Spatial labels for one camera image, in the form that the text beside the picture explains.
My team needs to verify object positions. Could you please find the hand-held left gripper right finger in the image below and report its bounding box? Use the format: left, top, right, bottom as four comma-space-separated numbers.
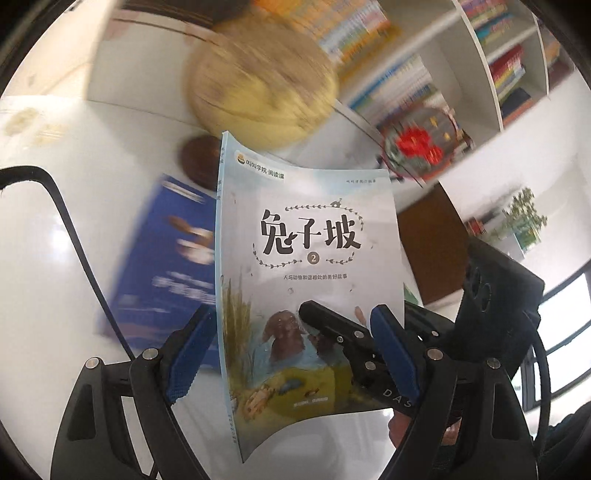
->
368, 304, 539, 480

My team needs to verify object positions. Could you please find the pale blue illustrated book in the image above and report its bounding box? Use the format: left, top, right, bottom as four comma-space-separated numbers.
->
215, 130, 407, 464

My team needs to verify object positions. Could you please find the stack of orange books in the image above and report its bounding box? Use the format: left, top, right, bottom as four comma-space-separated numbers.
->
540, 30, 562, 70

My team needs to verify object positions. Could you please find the flat navy book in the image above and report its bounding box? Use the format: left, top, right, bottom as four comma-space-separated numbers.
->
500, 88, 534, 118

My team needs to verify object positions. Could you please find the stack of colourful books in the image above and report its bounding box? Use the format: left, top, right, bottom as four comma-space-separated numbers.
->
459, 0, 515, 47

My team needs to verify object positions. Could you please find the person's right hand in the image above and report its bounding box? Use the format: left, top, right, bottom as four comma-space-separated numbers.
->
387, 408, 463, 459

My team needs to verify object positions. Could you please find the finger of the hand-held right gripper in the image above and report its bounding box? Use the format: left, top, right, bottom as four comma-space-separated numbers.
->
298, 300, 413, 411

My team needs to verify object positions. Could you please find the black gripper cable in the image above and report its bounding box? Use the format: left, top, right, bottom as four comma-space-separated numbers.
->
0, 166, 139, 363
529, 318, 557, 437

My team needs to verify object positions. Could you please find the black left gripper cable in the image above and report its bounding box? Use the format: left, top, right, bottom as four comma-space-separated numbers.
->
0, 166, 139, 363

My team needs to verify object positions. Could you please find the stack of red books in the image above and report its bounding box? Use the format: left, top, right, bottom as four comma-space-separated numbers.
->
488, 44, 527, 103

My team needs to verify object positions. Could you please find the brown wooden door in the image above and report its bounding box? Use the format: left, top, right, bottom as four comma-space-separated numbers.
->
397, 182, 472, 306

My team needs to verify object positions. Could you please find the dark blue book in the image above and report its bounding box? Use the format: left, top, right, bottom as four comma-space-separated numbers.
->
99, 174, 220, 370

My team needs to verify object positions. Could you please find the white bookshelf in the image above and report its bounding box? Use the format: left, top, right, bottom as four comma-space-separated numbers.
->
337, 0, 578, 155

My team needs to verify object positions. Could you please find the person's dark clothing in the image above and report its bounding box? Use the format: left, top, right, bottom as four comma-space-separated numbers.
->
547, 406, 591, 467

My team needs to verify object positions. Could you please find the row of pale-spined books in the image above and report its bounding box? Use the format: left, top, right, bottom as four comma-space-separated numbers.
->
350, 53, 472, 154

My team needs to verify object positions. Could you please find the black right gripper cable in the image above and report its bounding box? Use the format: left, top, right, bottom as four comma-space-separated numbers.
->
529, 318, 557, 437

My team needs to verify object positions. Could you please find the green potted plant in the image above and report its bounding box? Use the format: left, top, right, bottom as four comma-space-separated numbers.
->
501, 187, 549, 241

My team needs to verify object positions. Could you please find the round red flower fan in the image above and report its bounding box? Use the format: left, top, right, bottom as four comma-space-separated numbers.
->
380, 104, 461, 180

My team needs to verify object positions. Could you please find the yellowish globe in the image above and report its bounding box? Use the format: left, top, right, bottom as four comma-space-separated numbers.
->
189, 14, 340, 151

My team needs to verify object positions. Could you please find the black-framed window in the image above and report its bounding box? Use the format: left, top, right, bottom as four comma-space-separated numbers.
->
522, 277, 591, 411

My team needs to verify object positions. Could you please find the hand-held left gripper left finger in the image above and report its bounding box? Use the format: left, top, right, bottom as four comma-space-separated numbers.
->
50, 302, 222, 480

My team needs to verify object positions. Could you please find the row of yellow-spined books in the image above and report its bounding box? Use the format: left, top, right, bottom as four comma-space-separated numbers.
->
309, 0, 402, 64

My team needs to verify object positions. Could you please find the brown globe base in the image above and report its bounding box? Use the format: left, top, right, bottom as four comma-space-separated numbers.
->
179, 135, 223, 190

